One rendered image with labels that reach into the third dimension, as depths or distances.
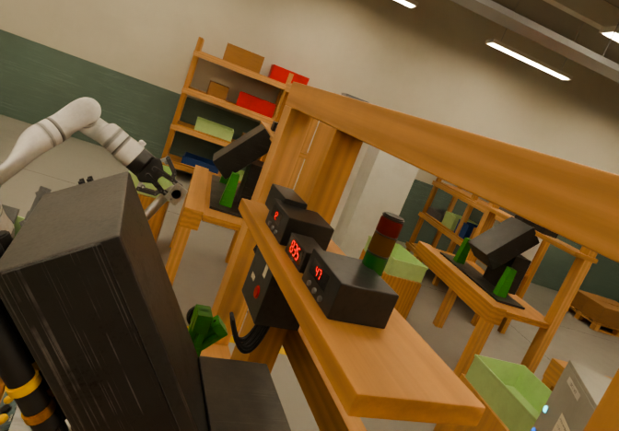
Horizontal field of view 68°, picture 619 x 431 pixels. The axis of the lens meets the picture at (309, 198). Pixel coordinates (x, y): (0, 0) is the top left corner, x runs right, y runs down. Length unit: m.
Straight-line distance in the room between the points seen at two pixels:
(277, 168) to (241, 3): 6.59
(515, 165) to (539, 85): 9.32
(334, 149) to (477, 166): 0.57
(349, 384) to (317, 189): 0.67
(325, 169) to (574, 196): 0.76
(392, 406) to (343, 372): 0.09
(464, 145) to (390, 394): 0.41
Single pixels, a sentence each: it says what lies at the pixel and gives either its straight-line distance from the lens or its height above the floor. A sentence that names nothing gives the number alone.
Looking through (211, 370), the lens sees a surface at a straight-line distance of 1.17.
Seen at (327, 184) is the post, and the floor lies 1.70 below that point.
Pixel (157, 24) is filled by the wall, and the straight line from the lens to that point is 8.17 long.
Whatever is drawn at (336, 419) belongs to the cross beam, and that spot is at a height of 1.26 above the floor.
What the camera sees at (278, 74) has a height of 2.12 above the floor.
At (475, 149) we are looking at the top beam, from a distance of 0.79.
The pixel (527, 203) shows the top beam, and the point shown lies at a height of 1.87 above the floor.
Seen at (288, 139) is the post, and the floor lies 1.74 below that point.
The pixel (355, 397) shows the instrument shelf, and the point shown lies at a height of 1.53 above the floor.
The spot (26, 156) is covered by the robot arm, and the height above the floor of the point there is 1.53.
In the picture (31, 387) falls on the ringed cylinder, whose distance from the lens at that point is 0.82.
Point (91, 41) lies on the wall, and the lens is 8.33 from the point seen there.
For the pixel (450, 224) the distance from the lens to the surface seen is 7.50.
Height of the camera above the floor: 1.89
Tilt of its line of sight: 11 degrees down
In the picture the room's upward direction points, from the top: 21 degrees clockwise
